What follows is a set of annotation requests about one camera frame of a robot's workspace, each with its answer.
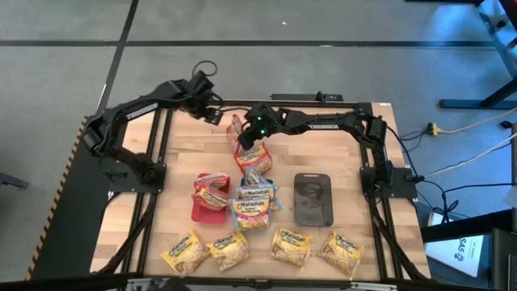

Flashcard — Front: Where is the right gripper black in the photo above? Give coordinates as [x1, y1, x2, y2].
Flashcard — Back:
[237, 102, 292, 152]

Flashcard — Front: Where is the black furniture foot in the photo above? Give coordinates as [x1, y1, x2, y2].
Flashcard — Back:
[0, 171, 31, 191]

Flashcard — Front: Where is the black desk leg frame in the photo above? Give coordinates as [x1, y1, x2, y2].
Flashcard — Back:
[438, 0, 517, 111]

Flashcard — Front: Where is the silver table edge rail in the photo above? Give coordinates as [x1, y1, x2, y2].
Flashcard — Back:
[124, 276, 399, 291]

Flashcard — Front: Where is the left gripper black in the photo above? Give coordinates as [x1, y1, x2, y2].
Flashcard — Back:
[177, 70, 225, 126]

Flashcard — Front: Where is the red plastic bin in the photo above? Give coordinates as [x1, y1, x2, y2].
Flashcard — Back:
[190, 172, 232, 225]

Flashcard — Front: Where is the yellow Maruchan ramen pack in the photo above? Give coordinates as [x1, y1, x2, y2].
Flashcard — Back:
[269, 226, 313, 268]
[160, 229, 212, 277]
[206, 230, 252, 272]
[317, 230, 365, 281]

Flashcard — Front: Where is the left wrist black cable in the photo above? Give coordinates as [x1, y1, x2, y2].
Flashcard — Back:
[191, 59, 220, 81]

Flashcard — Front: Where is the black aluminium table frame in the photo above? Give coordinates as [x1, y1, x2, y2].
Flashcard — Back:
[90, 98, 432, 284]

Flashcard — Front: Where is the white floor cable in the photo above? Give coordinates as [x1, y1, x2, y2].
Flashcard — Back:
[423, 133, 517, 178]

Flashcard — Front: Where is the yellow extension cord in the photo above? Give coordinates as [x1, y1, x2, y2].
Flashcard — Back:
[427, 106, 517, 137]

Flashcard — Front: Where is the black bracket bar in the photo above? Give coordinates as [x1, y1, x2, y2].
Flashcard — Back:
[269, 91, 345, 103]

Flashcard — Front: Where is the blue Maruchan ramen pack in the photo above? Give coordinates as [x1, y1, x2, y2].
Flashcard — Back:
[235, 182, 285, 212]
[229, 196, 272, 232]
[241, 166, 271, 188]

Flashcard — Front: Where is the black plastic bin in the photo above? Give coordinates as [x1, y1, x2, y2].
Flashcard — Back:
[292, 172, 335, 228]

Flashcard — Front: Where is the white printed paper sign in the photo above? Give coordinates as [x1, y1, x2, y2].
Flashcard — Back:
[425, 212, 485, 279]

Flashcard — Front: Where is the black desk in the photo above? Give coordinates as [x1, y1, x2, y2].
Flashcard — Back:
[419, 208, 517, 291]

